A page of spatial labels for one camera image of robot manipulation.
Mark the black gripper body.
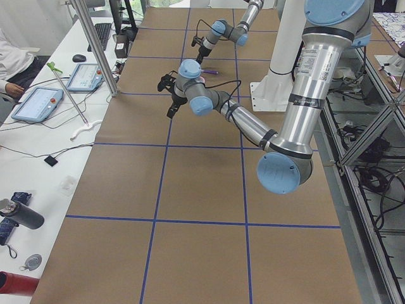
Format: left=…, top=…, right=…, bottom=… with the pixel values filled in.
left=157, top=72, right=187, bottom=106
left=191, top=35, right=215, bottom=59

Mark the purple highlighter pen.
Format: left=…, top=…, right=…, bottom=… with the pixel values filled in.
left=202, top=69, right=218, bottom=75

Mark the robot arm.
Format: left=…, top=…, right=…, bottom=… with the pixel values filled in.
left=191, top=0, right=265, bottom=63
left=158, top=1, right=374, bottom=194

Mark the black box white label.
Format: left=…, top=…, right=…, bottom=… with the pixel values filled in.
left=115, top=28, right=134, bottom=58

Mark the far teach pendant tablet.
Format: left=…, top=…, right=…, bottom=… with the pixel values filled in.
left=66, top=63, right=103, bottom=92

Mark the teach pendant tablet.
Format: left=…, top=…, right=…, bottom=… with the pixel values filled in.
left=66, top=63, right=103, bottom=92
left=11, top=87, right=64, bottom=122

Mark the black keyboard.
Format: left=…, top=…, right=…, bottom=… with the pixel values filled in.
left=94, top=23, right=111, bottom=51

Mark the black computer monitor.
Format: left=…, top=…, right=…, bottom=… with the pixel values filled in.
left=108, top=0, right=138, bottom=37

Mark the white curved hook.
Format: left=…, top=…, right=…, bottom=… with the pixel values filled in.
left=70, top=120, right=102, bottom=141

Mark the black computer mouse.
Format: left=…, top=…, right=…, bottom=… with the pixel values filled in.
left=72, top=54, right=87, bottom=63

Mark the long metal rod tool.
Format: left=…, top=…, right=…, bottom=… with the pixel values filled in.
left=46, top=61, right=89, bottom=126

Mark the near teach pendant tablet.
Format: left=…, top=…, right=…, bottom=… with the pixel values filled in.
left=11, top=87, right=64, bottom=122

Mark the clear plastic packet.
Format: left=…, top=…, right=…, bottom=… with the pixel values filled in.
left=59, top=175, right=78, bottom=196

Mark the small black square device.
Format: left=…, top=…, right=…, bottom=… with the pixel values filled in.
left=44, top=155, right=58, bottom=167

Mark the person in white shirt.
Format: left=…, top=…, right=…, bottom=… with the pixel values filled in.
left=1, top=30, right=44, bottom=99

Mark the black water bottle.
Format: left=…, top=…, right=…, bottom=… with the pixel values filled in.
left=1, top=199, right=44, bottom=230

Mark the blue folded umbrella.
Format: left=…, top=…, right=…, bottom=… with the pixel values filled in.
left=0, top=191, right=34, bottom=246

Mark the red bottle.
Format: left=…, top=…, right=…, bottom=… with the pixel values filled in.
left=1, top=271, right=39, bottom=296

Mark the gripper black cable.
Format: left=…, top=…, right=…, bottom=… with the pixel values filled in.
left=205, top=79, right=243, bottom=105

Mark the aluminium frame post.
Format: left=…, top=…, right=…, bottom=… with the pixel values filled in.
left=70, top=0, right=118, bottom=97

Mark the round grey keychain tag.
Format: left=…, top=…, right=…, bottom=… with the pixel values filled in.
left=20, top=253, right=42, bottom=271

